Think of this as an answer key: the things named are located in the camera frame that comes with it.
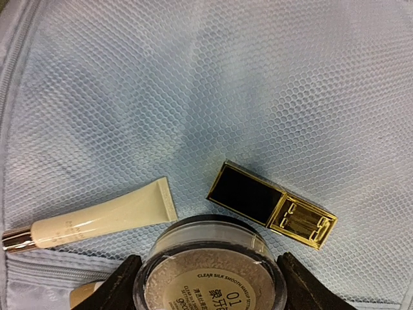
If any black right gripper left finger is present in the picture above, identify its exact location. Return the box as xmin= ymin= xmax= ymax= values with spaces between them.
xmin=74 ymin=254 xmax=143 ymax=310

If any black gold lipstick tube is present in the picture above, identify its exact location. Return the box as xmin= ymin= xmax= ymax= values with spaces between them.
xmin=206 ymin=161 xmax=337 ymax=250

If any beige oval compact case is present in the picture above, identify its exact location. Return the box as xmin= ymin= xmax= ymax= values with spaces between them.
xmin=69 ymin=281 xmax=104 ymax=309

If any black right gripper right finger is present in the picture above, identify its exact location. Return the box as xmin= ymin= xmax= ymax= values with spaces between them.
xmin=277 ymin=253 xmax=343 ymax=309

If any slim gold cosmetic pencil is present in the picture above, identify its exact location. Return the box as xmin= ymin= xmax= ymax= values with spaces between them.
xmin=2 ymin=177 xmax=177 ymax=253

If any round cream compact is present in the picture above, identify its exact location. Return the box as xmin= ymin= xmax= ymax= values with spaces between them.
xmin=133 ymin=214 xmax=287 ymax=309

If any green hard-shell suitcase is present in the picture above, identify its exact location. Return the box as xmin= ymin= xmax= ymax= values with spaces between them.
xmin=1 ymin=1 xmax=412 ymax=309

